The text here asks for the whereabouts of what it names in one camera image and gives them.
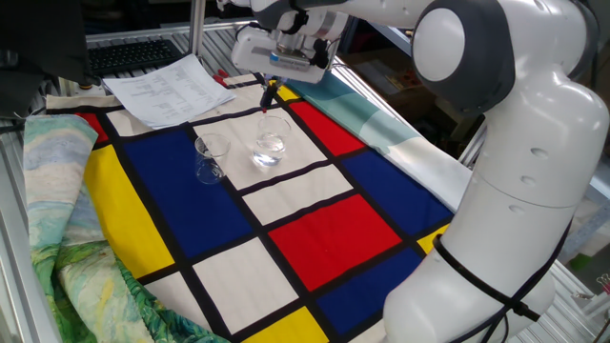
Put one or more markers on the slanted aluminium strut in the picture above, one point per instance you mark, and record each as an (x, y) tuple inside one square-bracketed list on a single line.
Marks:
[(472, 147)]

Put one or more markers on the teal and white cloth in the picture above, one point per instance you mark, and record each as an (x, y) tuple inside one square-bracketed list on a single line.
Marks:
[(381, 128)]

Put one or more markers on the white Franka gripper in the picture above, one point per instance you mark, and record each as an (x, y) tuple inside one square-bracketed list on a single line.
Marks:
[(248, 52)]

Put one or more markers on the printed white paper sheets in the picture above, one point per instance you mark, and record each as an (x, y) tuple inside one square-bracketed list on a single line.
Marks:
[(167, 90)]

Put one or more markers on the black computer keyboard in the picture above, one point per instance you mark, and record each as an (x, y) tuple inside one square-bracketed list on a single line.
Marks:
[(133, 54)]

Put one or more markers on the green painting print cloth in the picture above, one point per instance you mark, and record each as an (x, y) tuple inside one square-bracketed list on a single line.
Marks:
[(52, 157)]

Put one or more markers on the silver wrist camera blue caps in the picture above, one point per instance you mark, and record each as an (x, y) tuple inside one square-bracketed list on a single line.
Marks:
[(295, 62)]

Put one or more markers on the empty printed glass beaker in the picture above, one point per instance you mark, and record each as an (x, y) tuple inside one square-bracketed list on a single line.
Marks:
[(212, 176)]

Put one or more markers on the aluminium frame post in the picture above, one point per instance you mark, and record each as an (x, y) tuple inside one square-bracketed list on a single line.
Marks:
[(196, 28)]

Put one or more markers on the black monitor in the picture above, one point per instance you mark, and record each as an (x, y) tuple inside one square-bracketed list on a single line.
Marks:
[(38, 38)]

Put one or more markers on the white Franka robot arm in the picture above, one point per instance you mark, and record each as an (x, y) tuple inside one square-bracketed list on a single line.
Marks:
[(524, 190)]

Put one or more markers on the Mondrian colour block cloth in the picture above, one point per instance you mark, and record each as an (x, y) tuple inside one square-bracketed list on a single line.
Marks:
[(333, 238)]

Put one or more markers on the glass beaker with water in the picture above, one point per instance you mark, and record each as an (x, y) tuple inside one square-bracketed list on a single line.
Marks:
[(269, 152)]

